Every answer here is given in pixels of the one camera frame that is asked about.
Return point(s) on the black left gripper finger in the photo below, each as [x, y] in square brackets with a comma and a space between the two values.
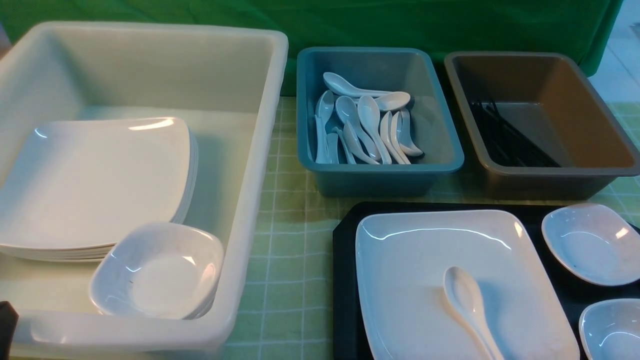
[8, 323]

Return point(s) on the large white rice plate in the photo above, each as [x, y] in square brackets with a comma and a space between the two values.
[401, 259]

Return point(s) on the white ceramic soup spoon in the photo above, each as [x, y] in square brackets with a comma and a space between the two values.
[465, 298]

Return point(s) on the white small bowl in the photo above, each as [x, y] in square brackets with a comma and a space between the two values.
[610, 329]
[594, 243]

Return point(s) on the stack of white square plates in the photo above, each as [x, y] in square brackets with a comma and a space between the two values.
[76, 188]

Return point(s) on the stack of white small bowls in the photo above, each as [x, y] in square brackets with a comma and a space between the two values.
[160, 270]

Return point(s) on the green checkered tablecloth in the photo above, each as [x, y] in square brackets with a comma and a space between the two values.
[286, 310]

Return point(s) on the large white plastic tub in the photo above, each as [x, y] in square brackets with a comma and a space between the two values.
[225, 82]

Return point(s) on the black serving tray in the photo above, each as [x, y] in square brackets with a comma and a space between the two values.
[349, 335]

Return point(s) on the white spoon far left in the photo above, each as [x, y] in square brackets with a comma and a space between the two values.
[323, 111]

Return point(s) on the white spoon top of bin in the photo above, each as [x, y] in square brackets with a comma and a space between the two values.
[342, 87]

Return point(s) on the white spoon of bin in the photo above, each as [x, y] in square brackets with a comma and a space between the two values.
[369, 117]
[342, 87]

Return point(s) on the teal plastic bin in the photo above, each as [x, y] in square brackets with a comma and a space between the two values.
[390, 69]

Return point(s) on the white spoon centre of bin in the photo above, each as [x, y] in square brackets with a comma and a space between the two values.
[369, 117]

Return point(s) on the white spoon right of centre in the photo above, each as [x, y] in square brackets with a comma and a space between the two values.
[389, 138]

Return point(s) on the white spoon far right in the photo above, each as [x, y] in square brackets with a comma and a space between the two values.
[405, 138]

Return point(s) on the white spoon sideways in bin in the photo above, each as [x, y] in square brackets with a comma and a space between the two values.
[392, 101]

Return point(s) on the black chopsticks in brown bin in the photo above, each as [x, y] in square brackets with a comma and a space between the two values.
[506, 145]

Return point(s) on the brown plastic bin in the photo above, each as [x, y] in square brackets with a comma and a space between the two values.
[550, 100]

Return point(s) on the green backdrop cloth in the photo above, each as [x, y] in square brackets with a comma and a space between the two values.
[578, 29]

